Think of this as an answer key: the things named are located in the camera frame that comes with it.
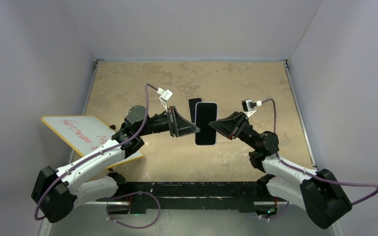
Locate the purple smartphone with black screen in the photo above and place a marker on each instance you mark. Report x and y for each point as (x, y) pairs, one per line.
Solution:
(192, 107)

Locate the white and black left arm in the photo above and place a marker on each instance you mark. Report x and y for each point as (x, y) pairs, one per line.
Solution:
(57, 192)

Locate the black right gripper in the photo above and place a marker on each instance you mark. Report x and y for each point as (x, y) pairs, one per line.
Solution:
(231, 127)

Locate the aluminium frame rail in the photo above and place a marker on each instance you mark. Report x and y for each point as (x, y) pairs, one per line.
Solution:
(91, 202)

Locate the black phone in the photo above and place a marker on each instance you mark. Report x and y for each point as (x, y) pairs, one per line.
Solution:
(206, 123)

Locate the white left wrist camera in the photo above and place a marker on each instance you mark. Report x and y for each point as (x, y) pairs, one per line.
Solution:
(165, 95)

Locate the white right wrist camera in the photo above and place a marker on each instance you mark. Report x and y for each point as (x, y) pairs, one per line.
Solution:
(249, 107)

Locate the white board with yellow edge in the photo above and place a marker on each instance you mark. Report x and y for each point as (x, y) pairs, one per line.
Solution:
(83, 134)

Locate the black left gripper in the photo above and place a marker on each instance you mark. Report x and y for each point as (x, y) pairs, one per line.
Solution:
(178, 127)

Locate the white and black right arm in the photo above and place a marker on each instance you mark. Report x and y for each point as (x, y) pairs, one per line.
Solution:
(316, 192)

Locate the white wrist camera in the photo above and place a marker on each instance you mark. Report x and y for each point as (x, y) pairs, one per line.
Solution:
(165, 95)
(249, 107)

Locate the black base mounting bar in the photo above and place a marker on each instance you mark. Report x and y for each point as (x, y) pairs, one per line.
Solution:
(244, 197)

